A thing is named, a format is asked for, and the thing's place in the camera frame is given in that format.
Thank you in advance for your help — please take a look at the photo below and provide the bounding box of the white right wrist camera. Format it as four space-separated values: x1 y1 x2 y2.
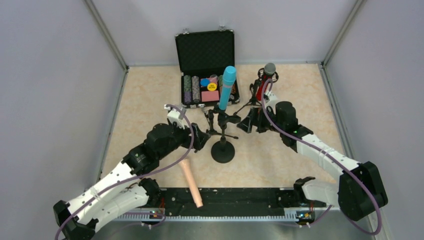
264 91 279 110

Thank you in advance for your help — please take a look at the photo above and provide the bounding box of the pink card deck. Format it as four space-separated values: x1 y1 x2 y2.
201 90 220 102

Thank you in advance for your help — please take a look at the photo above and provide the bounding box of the black tripod shock-mount stand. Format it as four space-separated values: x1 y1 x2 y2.
233 72 279 116

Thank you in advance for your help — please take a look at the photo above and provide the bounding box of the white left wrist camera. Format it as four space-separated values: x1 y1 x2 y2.
164 104 189 130

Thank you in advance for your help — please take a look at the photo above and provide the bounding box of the yellow big blind button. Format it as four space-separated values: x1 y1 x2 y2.
207 82 218 92

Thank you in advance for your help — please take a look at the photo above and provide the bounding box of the blue toy microphone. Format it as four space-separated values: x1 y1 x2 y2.
218 65 237 111

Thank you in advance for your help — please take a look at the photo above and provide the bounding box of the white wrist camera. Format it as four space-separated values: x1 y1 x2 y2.
164 104 189 130
264 91 279 110

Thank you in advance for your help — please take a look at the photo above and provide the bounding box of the black round-base mic stand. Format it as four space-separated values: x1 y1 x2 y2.
211 108 241 164

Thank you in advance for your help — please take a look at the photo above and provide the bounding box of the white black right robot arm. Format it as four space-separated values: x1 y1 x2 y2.
237 101 388 221

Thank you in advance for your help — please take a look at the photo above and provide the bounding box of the black tripod clip mic stand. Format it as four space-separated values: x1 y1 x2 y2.
202 105 238 140

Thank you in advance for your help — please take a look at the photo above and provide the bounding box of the green poker chip stack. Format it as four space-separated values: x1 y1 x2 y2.
183 75 192 104

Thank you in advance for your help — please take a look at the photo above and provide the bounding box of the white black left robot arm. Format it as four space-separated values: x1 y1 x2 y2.
53 123 211 240

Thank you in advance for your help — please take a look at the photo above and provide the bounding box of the red glitter microphone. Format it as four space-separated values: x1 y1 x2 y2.
256 62 279 101

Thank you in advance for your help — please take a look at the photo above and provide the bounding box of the black poker chip case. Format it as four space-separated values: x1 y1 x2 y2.
174 29 235 109

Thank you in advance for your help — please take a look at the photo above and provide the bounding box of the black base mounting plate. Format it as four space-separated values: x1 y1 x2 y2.
158 187 300 217

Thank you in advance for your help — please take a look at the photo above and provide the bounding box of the peach pink microphone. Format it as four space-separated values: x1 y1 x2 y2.
178 159 204 208

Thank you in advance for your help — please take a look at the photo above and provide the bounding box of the blue dealer button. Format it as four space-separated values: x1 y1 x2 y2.
200 78 210 88

